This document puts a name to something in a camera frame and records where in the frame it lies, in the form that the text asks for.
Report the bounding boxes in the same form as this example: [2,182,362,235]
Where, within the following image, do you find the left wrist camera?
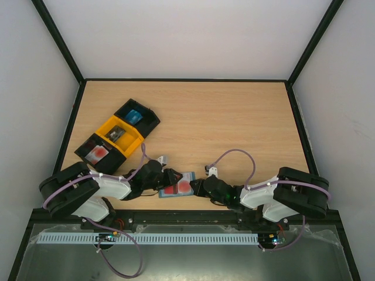
[157,155,168,167]

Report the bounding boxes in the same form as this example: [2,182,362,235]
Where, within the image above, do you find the blue card stack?
[125,109,143,125]

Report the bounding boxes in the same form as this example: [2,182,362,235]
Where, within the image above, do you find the light blue slotted cable duct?
[36,232,258,245]

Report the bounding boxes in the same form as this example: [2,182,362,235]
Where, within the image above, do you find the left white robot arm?
[39,160,183,222]

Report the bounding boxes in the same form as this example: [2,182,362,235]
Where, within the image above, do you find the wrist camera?
[157,155,168,167]
[204,165,218,177]

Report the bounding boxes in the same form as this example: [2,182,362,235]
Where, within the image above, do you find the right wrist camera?
[204,165,218,177]

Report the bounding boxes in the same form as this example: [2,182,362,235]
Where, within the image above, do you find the black aluminium frame rail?
[27,208,343,233]

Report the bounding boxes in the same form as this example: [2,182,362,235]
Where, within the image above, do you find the yellow bin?
[95,115,144,158]

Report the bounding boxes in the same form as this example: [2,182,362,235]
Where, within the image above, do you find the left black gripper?
[143,169,183,191]

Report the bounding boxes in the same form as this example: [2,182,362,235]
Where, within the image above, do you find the black bin with blue cards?
[114,99,161,138]

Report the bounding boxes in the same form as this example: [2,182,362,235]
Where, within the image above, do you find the black bin with red cards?
[74,133,127,175]

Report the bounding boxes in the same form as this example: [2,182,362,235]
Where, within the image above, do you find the black card stack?
[105,125,126,143]

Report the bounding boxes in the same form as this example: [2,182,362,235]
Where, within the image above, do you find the teal card holder wallet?
[159,172,196,198]

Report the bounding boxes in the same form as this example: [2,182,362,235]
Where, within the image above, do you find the red white card stack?
[85,145,109,165]

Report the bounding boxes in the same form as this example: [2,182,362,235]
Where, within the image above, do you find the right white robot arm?
[190,167,331,229]

